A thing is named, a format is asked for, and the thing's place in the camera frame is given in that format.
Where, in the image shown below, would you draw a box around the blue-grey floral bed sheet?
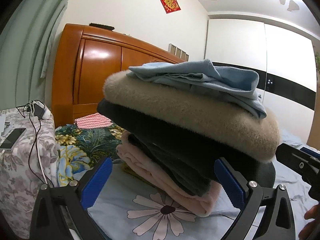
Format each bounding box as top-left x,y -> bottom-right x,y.
88,144 -> 317,239

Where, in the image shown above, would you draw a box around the light blue sweatshirt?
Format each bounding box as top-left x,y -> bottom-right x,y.
127,59 -> 267,119

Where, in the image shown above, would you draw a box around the dark floral quilt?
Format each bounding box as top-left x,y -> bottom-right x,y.
55,124 -> 124,186

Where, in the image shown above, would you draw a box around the black item on headboard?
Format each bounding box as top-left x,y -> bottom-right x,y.
89,23 -> 114,31

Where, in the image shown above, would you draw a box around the white cable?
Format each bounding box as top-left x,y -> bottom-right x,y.
29,100 -> 49,185

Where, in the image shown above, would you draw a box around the white wardrobe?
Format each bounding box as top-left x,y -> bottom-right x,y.
206,19 -> 317,142

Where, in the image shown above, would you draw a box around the red wall decoration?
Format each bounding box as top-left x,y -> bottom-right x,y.
160,0 -> 181,14

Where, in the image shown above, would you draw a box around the yellow-green garment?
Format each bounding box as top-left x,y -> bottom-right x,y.
121,163 -> 149,184

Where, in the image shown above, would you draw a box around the orange wooden headboard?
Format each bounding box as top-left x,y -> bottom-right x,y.
51,23 -> 183,126

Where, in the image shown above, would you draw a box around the pink zigzag knitted cloth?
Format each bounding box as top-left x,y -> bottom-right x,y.
75,113 -> 112,129

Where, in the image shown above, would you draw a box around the pink garment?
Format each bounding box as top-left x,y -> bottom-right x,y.
116,131 -> 221,217

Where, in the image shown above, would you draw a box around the black power adapter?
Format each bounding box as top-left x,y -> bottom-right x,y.
31,102 -> 46,119

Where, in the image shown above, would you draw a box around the grey boxes on headboard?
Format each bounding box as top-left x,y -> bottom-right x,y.
168,43 -> 189,61

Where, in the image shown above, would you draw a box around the person's right hand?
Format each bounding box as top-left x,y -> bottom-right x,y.
298,203 -> 320,240

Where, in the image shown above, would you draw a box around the black garment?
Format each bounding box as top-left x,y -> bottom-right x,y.
97,99 -> 276,196

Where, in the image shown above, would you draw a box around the smartphone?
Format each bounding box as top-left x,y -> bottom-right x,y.
1,128 -> 26,152

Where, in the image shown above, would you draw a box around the green curtain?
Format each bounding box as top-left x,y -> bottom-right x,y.
1,0 -> 68,109

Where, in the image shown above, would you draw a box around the beige fluffy sweater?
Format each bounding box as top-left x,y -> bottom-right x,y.
103,70 -> 280,163

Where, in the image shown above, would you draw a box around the black cable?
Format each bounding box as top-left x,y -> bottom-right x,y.
16,100 -> 54,188

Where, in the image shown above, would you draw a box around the grey floral cloth nightstand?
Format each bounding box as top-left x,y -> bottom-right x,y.
1,108 -> 58,239

